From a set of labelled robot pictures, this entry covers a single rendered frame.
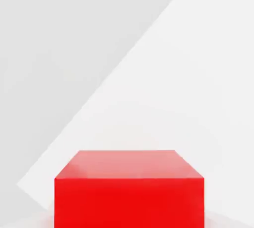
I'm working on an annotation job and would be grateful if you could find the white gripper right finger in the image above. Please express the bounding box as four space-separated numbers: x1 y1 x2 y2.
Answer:
204 212 253 228

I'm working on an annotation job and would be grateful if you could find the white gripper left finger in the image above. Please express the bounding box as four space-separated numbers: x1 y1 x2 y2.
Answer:
3 211 55 228

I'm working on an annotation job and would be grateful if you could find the small red cube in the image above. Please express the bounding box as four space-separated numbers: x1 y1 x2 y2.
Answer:
54 149 205 228

